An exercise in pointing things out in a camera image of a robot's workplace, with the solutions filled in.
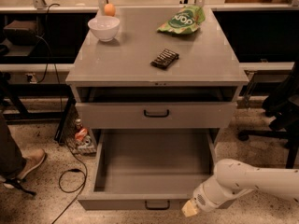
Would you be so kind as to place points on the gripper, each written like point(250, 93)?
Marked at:
point(202, 196)

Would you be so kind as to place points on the grey drawer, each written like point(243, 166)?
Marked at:
point(148, 169)
point(156, 115)

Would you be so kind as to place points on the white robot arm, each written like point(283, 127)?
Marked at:
point(232, 179)

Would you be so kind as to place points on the grey top drawer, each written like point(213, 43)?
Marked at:
point(156, 115)

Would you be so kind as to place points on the grey drawer cabinet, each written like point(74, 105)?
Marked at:
point(120, 71)

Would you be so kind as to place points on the black office chair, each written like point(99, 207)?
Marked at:
point(283, 104)

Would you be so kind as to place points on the dark snack bar packet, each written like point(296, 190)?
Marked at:
point(164, 59)

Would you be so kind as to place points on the tan shoe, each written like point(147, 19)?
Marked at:
point(33, 161)

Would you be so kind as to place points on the dark trouser leg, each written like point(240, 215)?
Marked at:
point(12, 163)

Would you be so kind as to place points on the green chip bag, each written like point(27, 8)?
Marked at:
point(185, 22)

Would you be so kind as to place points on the white bowl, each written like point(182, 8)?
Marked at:
point(104, 28)

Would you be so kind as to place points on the orange fruit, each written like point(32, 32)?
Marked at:
point(109, 9)

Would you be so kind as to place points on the dark box on shelf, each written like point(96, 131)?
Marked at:
point(21, 33)

